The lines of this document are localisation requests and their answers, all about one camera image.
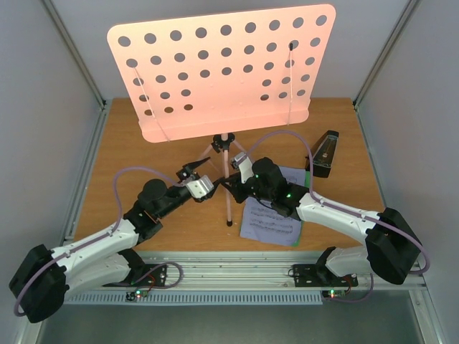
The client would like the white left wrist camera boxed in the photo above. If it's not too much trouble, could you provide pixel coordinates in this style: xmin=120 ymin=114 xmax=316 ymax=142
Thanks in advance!
xmin=184 ymin=175 xmax=214 ymax=199

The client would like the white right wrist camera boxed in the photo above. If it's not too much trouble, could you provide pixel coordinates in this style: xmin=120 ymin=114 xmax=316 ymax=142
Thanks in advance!
xmin=230 ymin=152 xmax=254 ymax=183

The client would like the aluminium mounting rail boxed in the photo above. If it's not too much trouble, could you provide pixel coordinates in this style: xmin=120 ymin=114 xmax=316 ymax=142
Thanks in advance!
xmin=34 ymin=250 xmax=427 ymax=292

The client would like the grey slotted cable duct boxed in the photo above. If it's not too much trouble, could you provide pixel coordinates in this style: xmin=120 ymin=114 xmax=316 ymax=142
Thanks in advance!
xmin=65 ymin=290 xmax=323 ymax=307

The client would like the controller board with leds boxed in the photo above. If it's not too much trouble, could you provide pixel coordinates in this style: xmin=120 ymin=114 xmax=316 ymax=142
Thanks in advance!
xmin=125 ymin=290 xmax=149 ymax=302
xmin=322 ymin=289 xmax=347 ymax=299

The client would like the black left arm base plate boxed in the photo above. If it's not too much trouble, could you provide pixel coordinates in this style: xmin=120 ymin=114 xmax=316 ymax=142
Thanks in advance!
xmin=104 ymin=264 xmax=167 ymax=287

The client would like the aluminium left corner post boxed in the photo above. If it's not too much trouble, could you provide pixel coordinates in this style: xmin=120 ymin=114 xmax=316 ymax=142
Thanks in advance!
xmin=40 ymin=0 xmax=107 ymax=110

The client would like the right controller board with LEDs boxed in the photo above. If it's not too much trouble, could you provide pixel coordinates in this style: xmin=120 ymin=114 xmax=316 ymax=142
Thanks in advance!
xmin=322 ymin=289 xmax=347 ymax=299

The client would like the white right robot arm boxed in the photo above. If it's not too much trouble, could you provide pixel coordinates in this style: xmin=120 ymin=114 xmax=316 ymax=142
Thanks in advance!
xmin=222 ymin=153 xmax=421 ymax=285

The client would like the pink music stand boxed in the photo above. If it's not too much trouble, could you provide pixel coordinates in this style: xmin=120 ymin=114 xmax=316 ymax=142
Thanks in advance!
xmin=106 ymin=3 xmax=340 ymax=229

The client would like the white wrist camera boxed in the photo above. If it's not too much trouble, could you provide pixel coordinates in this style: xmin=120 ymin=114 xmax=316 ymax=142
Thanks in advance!
xmin=230 ymin=152 xmax=254 ymax=183
xmin=184 ymin=175 xmax=214 ymax=199

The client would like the left controller board with LEDs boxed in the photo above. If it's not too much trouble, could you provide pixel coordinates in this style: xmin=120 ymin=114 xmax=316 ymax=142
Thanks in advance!
xmin=125 ymin=290 xmax=149 ymax=302

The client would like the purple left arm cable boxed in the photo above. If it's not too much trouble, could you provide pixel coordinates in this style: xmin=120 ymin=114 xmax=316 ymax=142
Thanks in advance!
xmin=13 ymin=166 xmax=189 ymax=318

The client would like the white sheet music page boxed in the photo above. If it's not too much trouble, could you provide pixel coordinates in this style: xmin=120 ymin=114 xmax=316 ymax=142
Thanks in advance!
xmin=239 ymin=165 xmax=308 ymax=247

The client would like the green sheet music page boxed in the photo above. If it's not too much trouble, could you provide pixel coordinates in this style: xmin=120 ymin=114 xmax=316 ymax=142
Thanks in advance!
xmin=286 ymin=168 xmax=311 ymax=247

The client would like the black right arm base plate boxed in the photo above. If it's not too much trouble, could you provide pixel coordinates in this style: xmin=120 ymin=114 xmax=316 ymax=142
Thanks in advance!
xmin=288 ymin=264 xmax=359 ymax=287

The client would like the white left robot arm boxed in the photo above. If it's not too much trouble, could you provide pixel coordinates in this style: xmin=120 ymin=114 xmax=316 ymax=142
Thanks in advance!
xmin=9 ymin=158 xmax=214 ymax=323

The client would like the black metronome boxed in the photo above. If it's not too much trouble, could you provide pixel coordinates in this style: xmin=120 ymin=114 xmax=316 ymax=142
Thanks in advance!
xmin=311 ymin=130 xmax=339 ymax=178

